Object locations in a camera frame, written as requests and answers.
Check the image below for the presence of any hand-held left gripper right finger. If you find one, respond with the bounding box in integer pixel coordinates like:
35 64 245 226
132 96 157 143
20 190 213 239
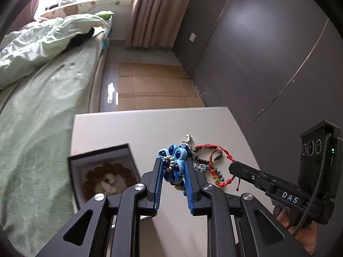
184 156 311 257

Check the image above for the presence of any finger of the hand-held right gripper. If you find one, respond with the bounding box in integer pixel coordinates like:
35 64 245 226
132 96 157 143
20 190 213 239
228 161 272 194

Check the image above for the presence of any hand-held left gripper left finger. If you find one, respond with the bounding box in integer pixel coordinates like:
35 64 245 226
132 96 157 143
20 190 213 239
36 158 164 257

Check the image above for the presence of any red bracelet with coloured beads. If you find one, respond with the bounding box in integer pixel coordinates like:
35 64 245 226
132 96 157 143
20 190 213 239
208 150 243 192

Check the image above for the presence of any blue flower hair clip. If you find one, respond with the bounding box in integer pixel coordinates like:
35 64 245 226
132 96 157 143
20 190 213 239
157 144 193 194

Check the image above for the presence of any thin red cord bracelet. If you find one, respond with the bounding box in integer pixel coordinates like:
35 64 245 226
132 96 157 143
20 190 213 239
194 144 238 165

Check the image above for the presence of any brown bead bracelet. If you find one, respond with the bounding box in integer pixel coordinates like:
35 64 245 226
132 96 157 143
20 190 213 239
82 162 136 202

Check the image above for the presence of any black jewelry box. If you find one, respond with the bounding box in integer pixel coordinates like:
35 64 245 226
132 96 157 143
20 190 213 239
67 143 151 220

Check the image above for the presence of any person's right hand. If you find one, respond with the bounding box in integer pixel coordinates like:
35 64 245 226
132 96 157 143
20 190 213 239
273 205 319 250

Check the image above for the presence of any silver metal ornament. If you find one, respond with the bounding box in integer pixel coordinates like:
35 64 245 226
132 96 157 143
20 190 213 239
181 133 195 148

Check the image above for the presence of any white side table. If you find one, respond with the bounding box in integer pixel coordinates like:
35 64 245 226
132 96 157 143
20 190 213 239
71 106 268 257

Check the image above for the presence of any flat cardboard sheet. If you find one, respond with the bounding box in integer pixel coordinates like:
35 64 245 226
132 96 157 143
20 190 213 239
117 62 205 111

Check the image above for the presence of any green bed sheet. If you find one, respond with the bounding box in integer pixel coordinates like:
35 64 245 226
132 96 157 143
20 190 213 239
0 31 108 249

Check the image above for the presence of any pink curtain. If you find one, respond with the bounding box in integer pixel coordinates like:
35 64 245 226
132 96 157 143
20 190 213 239
16 0 43 24
125 0 200 50

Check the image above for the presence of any green soft item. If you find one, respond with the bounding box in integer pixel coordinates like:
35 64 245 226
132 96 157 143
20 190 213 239
96 10 114 20

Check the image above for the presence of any light green duvet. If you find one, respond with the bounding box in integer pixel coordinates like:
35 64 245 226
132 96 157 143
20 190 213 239
0 14 112 90

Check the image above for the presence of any printed window seat cushion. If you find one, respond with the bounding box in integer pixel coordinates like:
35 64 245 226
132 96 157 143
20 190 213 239
40 0 134 20

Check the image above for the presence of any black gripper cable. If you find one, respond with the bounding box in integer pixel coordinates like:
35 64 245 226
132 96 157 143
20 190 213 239
293 132 334 236

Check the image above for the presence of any dark bead bracelet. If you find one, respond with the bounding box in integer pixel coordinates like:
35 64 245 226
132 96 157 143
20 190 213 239
191 154 211 167

